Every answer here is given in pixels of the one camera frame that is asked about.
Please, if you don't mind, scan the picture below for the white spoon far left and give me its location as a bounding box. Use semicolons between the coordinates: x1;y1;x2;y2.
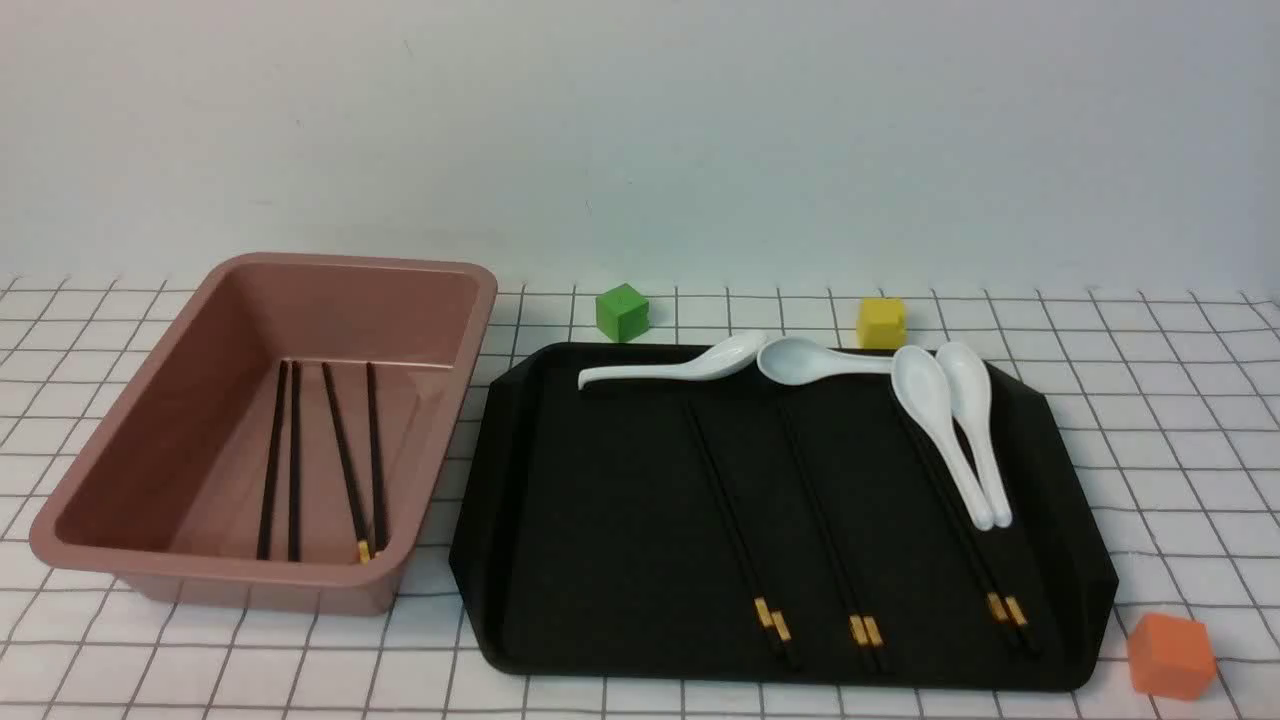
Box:
577;331;771;389

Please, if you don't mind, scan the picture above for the green cube block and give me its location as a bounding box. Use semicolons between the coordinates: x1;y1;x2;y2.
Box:
595;283;650;343

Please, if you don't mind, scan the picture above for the orange cube block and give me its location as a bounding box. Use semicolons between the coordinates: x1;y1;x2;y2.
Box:
1126;612;1216;701

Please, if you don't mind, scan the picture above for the white spoon far right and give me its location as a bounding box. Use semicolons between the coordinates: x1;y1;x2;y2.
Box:
934;341;1012;528

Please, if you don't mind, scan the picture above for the black serving tray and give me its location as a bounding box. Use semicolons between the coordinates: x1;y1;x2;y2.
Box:
451;342;1119;692

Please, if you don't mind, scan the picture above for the pink rectangular plastic bin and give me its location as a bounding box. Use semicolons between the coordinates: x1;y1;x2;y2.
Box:
29;252;498;615

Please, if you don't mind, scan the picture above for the black chopstick in bin leftmost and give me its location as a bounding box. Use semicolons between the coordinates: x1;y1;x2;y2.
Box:
256;360;288;560

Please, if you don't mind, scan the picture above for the black chopstick pair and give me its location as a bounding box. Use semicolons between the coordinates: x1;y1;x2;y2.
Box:
690;400;800;667
774;396;881;674
684;400;788;669
922;465;1042;659
782;388;888;673
895;406;1039;657

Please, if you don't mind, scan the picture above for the black chopstick in bin rightmost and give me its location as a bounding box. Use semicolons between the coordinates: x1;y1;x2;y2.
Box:
365;363;388;556

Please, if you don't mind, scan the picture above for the yellow cube block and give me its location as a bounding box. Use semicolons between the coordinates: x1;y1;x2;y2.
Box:
855;297;908;350

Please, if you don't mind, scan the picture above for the white spoon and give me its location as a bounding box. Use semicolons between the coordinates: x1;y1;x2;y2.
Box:
891;345;995;530
577;331;771;389
755;336;893;386
934;341;1012;528

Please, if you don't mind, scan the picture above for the black chopstick in bin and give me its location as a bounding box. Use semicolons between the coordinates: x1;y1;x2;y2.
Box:
287;361;302;562
365;363;388;556
320;363;372;565
256;360;288;560

